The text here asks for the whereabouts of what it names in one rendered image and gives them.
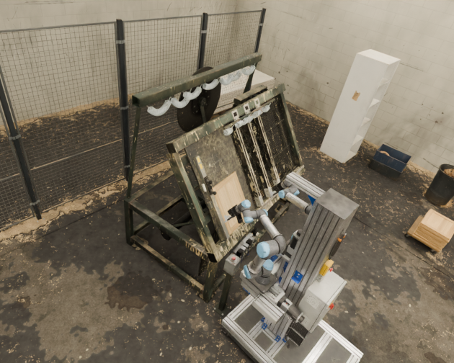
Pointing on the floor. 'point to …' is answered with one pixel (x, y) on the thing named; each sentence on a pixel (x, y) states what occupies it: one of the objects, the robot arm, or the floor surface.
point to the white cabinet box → (358, 103)
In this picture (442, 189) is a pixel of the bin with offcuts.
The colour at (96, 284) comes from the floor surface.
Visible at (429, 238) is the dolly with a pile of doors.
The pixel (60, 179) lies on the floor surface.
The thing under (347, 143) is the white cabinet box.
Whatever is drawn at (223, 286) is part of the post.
